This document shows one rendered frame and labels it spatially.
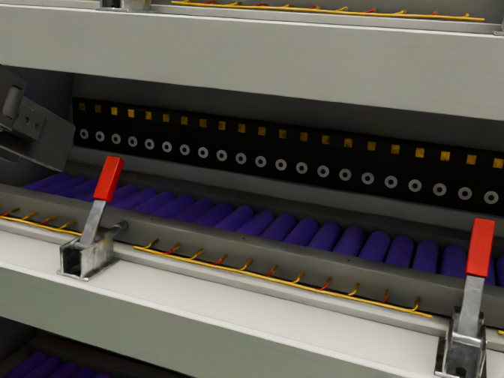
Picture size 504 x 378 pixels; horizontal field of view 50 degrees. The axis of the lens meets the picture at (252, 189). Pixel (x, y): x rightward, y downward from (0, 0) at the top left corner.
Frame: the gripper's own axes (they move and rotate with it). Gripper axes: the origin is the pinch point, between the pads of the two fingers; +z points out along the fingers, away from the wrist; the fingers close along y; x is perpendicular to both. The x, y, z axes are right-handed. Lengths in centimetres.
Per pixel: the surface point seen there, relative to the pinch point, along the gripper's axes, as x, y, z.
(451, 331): -5.3, 25.7, 10.4
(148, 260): -5.4, 3.7, 13.9
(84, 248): -5.7, 0.0, 10.7
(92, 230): -4.2, 0.2, 10.9
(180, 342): -10.1, 9.3, 10.8
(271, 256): -2.9, 12.7, 15.4
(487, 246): 0.1, 26.9, 11.1
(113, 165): 0.9, 0.1, 11.2
